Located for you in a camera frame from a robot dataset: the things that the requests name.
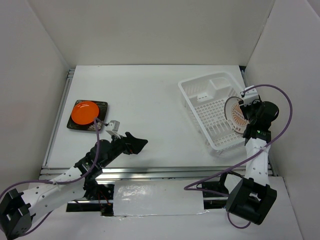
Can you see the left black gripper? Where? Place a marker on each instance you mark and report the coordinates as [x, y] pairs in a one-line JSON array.
[[134, 145]]

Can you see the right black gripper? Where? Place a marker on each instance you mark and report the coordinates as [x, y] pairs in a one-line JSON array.
[[255, 103]]

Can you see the white sunburst pattern plate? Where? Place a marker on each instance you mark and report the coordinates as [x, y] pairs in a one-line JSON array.
[[234, 116]]

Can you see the orange round plate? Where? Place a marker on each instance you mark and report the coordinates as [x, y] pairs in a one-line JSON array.
[[85, 112]]

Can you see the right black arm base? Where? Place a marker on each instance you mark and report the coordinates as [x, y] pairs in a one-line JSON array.
[[225, 184]]

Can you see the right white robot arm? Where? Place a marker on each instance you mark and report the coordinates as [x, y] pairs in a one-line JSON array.
[[252, 198]]

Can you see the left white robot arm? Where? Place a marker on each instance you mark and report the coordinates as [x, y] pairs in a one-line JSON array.
[[19, 210]]

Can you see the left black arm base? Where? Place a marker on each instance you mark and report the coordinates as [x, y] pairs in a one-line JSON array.
[[100, 196]]

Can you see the white plastic dish rack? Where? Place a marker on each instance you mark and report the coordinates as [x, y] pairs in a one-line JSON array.
[[204, 99]]

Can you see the black square floral plate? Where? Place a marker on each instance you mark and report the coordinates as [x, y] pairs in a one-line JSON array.
[[103, 109]]

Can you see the white foil covered panel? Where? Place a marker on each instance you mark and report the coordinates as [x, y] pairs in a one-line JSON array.
[[156, 198]]

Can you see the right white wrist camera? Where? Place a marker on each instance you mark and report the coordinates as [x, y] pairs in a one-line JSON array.
[[249, 95]]

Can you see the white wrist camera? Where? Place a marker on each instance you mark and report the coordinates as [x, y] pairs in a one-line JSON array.
[[249, 95], [112, 128]]

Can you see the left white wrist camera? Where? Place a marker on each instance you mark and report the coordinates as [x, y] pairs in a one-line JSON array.
[[112, 128]]

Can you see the aluminium frame rail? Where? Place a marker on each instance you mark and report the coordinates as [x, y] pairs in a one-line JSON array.
[[147, 101]]

